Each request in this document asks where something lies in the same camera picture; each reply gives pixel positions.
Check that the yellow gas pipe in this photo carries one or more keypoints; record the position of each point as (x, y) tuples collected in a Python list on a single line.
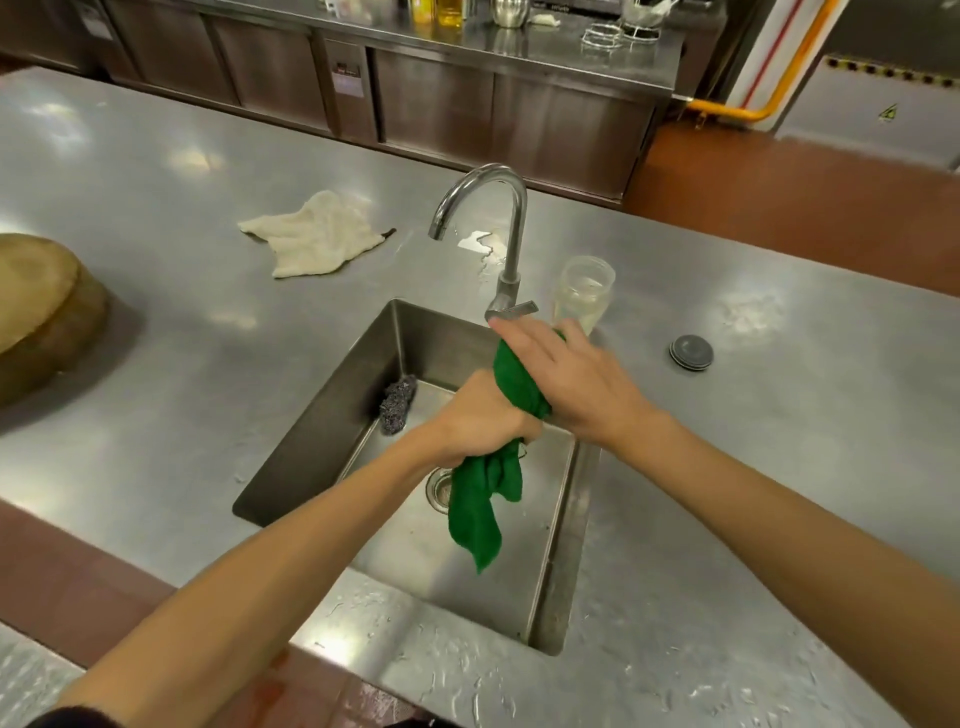
[(757, 97)]

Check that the stainless steel cabinet counter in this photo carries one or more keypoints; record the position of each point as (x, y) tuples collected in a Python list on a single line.
[(420, 90)]

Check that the grey round sink plug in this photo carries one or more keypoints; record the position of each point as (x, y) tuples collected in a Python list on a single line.
[(691, 352)]

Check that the person's left fingers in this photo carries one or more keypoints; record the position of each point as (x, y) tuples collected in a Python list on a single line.
[(506, 435)]

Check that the steel sink basin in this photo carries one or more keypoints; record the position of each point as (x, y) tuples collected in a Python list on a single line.
[(420, 465)]

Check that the green cloth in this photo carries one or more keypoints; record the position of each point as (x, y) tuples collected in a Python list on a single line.
[(487, 480)]

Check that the clear plastic jar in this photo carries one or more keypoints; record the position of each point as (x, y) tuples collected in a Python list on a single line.
[(581, 292)]

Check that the person's right fingers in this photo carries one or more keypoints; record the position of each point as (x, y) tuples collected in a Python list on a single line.
[(525, 341)]

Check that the person's left hand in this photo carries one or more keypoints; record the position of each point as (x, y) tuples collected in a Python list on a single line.
[(480, 424)]

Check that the steel pot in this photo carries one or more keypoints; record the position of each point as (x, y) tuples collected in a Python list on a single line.
[(510, 11)]

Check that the sink drain strainer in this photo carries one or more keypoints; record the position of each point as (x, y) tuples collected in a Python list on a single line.
[(441, 489)]

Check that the chrome gooseneck faucet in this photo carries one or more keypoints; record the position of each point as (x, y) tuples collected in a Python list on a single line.
[(495, 240)]

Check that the round wooden chopping block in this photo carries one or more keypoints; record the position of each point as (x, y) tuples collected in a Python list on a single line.
[(41, 311)]

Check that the person's right forearm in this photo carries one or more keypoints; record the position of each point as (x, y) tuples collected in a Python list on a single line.
[(795, 540)]

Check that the person's left forearm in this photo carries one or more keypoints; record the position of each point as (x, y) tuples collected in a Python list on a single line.
[(247, 577)]

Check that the beige rag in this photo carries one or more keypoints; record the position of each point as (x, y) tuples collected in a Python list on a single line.
[(315, 232)]

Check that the grey metal appliance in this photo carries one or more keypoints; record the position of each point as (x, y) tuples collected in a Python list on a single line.
[(874, 105)]

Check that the bottle of yellow oil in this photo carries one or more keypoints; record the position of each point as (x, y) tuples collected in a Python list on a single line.
[(450, 11)]

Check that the steel wool scrubber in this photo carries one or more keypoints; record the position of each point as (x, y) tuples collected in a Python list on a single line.
[(397, 405)]

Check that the person's right hand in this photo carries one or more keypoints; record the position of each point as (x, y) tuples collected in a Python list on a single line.
[(574, 379)]

